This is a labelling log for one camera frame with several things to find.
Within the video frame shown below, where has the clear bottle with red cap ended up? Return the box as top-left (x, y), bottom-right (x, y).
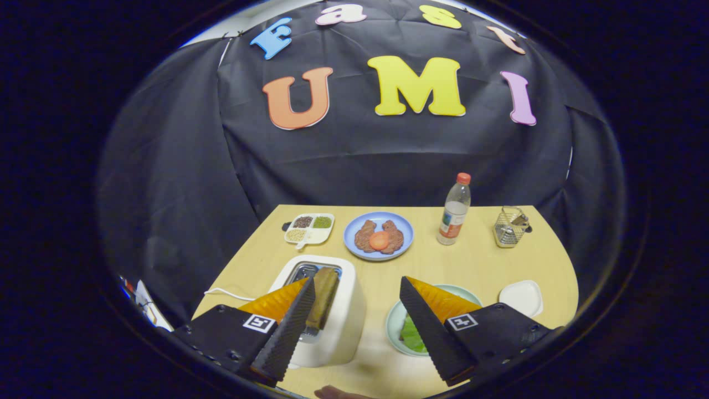
top-left (436, 172), bottom-right (472, 246)

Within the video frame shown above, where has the golden toast slice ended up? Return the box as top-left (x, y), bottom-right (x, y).
top-left (306, 267), bottom-right (340, 332)

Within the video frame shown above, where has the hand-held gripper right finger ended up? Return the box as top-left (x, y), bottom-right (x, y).
top-left (399, 276), bottom-right (554, 387)

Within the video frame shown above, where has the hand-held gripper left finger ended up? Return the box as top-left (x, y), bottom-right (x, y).
top-left (173, 277), bottom-right (316, 388)

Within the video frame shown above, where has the green lettuce leaf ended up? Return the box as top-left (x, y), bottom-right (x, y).
top-left (400, 313), bottom-right (430, 354)

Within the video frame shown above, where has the white toaster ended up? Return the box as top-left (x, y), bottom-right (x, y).
top-left (268, 255), bottom-right (367, 369)

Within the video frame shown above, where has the small white square plate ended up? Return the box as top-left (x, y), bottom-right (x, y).
top-left (499, 280), bottom-right (544, 319)

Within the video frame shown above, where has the brown meat patty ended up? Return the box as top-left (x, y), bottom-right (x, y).
top-left (379, 220), bottom-right (404, 255)
top-left (354, 219), bottom-right (383, 253)

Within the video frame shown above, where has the blue round plate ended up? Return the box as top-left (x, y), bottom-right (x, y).
top-left (343, 212), bottom-right (414, 262)

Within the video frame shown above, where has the white power cable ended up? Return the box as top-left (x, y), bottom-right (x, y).
top-left (204, 287), bottom-right (256, 303)

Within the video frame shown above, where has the light green round plate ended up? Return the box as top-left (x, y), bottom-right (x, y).
top-left (386, 284), bottom-right (484, 357)

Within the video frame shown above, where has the white divided condiment tray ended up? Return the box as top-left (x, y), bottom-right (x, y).
top-left (282, 213), bottom-right (335, 250)

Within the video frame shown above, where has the black backdrop cloth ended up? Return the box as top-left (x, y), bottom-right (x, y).
top-left (97, 0), bottom-right (626, 328)

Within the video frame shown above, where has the metal wire utensil holder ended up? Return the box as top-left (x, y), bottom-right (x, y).
top-left (493, 206), bottom-right (532, 248)

